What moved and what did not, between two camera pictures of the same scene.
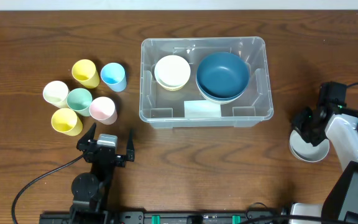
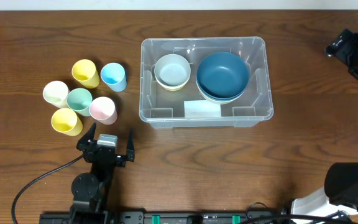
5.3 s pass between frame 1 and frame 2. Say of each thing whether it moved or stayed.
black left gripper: stayed
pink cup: stayed
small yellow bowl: stayed
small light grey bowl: moved
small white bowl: moved
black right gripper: moved
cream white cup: stayed
